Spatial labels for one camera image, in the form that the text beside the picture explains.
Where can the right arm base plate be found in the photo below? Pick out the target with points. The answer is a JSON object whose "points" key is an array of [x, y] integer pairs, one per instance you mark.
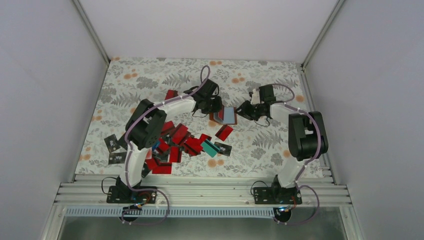
{"points": [[277, 196]]}

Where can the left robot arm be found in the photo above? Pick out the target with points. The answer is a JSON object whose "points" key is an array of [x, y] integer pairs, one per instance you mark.
{"points": [[144, 129]]}

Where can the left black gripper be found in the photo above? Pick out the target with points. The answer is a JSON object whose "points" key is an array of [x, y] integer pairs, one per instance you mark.
{"points": [[217, 108]]}

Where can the red card bottom front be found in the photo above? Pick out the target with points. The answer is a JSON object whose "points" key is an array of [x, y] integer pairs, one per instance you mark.
{"points": [[163, 169]]}

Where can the black vip card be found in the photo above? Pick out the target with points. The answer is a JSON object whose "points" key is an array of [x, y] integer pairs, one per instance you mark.
{"points": [[224, 149], [111, 143], [117, 158]]}

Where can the black VIP card right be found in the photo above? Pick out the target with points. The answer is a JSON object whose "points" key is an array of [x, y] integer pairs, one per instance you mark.
{"points": [[224, 149]]}

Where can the black VIP card far left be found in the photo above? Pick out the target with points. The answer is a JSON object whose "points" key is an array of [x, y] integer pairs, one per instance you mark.
{"points": [[111, 143]]}

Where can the brown leather card holder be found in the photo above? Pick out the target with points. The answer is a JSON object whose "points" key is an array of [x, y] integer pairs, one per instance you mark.
{"points": [[226, 116]]}

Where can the aluminium rail frame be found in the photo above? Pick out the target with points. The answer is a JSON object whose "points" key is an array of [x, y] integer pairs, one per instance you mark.
{"points": [[183, 196]]}

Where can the black VIP card left lower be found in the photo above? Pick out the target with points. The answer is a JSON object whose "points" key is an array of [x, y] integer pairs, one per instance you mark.
{"points": [[117, 158]]}

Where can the teal card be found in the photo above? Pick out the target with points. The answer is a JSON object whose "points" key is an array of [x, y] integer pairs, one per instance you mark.
{"points": [[209, 148]]}

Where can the red card pile centre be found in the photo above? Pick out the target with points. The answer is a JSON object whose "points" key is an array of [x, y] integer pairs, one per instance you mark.
{"points": [[174, 140]]}

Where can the red card far left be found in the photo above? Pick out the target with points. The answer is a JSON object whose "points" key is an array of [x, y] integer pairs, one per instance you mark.
{"points": [[171, 94]]}

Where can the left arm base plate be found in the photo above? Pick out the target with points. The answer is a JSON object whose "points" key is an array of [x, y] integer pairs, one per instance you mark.
{"points": [[147, 195]]}

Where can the red card near holder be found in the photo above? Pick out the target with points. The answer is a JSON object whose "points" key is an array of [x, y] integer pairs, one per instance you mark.
{"points": [[224, 132]]}

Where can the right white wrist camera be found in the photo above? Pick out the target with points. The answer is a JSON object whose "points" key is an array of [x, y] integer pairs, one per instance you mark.
{"points": [[254, 97]]}

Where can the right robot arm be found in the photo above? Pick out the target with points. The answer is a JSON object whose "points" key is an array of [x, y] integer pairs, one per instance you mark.
{"points": [[307, 138]]}

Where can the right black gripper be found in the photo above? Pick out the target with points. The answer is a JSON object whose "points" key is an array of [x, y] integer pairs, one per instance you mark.
{"points": [[245, 112]]}

